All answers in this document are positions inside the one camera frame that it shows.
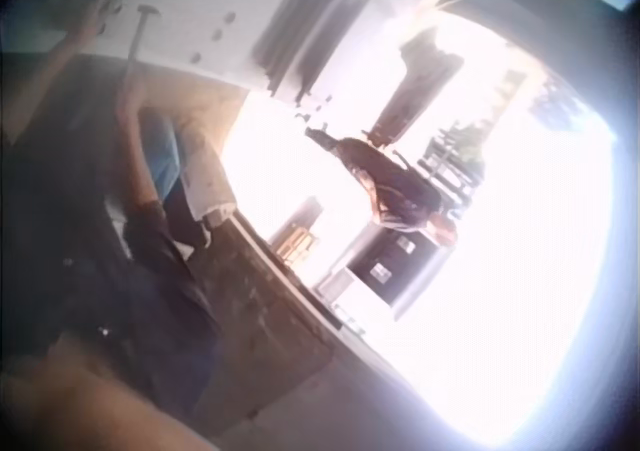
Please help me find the brown wooden workbench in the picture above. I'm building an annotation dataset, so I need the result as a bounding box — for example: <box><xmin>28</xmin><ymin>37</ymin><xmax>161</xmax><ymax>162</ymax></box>
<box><xmin>189</xmin><ymin>210</ymin><xmax>346</xmax><ymax>422</ymax></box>

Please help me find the long-handled hammer tool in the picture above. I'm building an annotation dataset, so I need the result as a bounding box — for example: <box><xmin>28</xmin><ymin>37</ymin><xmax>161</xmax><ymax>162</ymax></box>
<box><xmin>122</xmin><ymin>3</ymin><xmax>158</xmax><ymax>85</ymax></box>

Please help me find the person's left hand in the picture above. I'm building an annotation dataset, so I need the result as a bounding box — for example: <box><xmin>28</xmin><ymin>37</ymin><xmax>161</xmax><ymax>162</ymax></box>
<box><xmin>68</xmin><ymin>0</ymin><xmax>124</xmax><ymax>41</ymax></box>

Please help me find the black box with labels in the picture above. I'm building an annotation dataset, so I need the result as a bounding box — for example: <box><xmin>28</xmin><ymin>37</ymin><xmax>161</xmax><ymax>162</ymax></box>
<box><xmin>344</xmin><ymin>225</ymin><xmax>454</xmax><ymax>322</ymax></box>

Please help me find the blue cloth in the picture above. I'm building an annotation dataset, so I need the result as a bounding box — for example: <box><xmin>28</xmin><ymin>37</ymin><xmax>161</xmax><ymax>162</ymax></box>
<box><xmin>142</xmin><ymin>108</ymin><xmax>184</xmax><ymax>200</ymax></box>

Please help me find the wooden stool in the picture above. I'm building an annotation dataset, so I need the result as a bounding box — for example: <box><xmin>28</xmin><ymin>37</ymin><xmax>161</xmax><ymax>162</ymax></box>
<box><xmin>267</xmin><ymin>195</ymin><xmax>326</xmax><ymax>272</ymax></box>

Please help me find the white cabinet with knobs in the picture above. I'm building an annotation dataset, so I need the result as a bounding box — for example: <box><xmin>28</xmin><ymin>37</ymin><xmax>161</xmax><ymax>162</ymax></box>
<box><xmin>94</xmin><ymin>0</ymin><xmax>321</xmax><ymax>97</ymax></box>

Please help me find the dark hanging garment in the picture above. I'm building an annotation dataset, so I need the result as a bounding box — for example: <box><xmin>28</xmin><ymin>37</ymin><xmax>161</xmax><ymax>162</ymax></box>
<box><xmin>367</xmin><ymin>25</ymin><xmax>466</xmax><ymax>147</ymax></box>
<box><xmin>249</xmin><ymin>0</ymin><xmax>374</xmax><ymax>102</ymax></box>

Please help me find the dark metal rack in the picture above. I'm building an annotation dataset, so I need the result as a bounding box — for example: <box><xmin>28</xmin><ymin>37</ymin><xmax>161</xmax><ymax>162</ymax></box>
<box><xmin>419</xmin><ymin>118</ymin><xmax>489</xmax><ymax>202</ymax></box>

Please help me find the person's right hand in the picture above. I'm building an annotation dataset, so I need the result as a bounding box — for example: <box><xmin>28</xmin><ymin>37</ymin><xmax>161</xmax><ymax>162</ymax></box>
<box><xmin>116</xmin><ymin>73</ymin><xmax>149</xmax><ymax>122</ymax></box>

